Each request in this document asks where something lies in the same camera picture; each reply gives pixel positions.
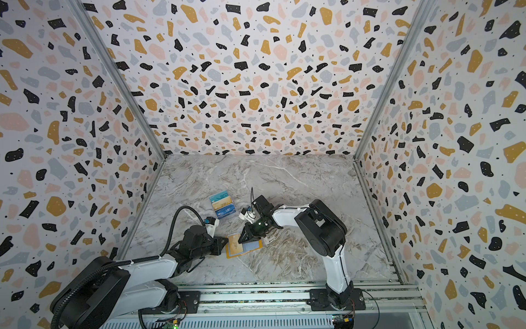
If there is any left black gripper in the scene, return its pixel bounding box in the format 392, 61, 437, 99
193, 235, 231, 261

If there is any yellow leather card holder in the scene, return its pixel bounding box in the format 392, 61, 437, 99
226, 233, 263, 259

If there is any gold card from holder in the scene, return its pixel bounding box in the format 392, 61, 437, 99
227, 239, 245, 258

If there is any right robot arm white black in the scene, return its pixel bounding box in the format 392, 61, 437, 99
238, 195, 353, 300

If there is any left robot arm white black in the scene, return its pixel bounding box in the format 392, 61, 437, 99
51, 226, 229, 328

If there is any blue VIP card in stand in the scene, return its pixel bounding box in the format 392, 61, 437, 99
215, 204, 236, 219

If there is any gold card in stand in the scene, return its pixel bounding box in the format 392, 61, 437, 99
212, 196, 232, 210

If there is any teal VIP card in stand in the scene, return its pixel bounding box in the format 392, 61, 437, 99
210, 191, 230, 204

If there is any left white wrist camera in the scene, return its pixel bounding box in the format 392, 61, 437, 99
204, 217, 220, 237

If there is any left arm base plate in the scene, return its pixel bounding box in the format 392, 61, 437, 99
142, 291, 201, 317

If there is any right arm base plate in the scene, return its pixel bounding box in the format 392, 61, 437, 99
306, 288, 366, 312

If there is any white perforated cable duct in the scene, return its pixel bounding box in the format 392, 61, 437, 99
101, 314, 334, 328

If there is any left black corrugated cable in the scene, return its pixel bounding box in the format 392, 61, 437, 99
50, 205, 206, 329

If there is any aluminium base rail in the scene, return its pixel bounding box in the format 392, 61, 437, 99
75, 281, 428, 319

